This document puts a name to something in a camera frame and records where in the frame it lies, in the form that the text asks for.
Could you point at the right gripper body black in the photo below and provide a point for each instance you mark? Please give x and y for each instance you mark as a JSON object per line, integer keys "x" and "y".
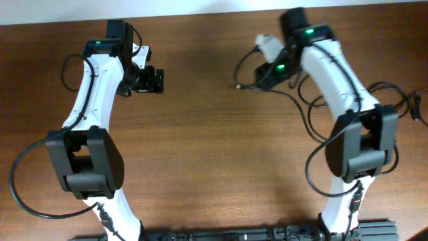
{"x": 281, "y": 70}

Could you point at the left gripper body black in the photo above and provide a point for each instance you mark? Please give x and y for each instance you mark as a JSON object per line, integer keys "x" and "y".
{"x": 146, "y": 82}

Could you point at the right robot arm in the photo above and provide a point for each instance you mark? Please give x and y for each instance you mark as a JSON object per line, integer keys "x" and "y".
{"x": 363, "y": 138}

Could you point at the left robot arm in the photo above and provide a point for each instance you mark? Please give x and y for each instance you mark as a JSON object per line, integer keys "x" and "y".
{"x": 85, "y": 158}

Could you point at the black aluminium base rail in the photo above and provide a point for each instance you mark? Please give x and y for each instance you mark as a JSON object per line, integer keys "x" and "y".
{"x": 366, "y": 231}

